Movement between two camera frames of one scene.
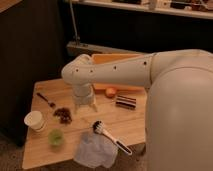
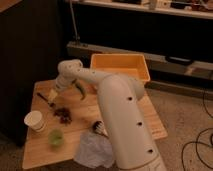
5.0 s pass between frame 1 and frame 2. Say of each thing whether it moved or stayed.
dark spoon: stayed
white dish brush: stayed
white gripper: moved
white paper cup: stayed
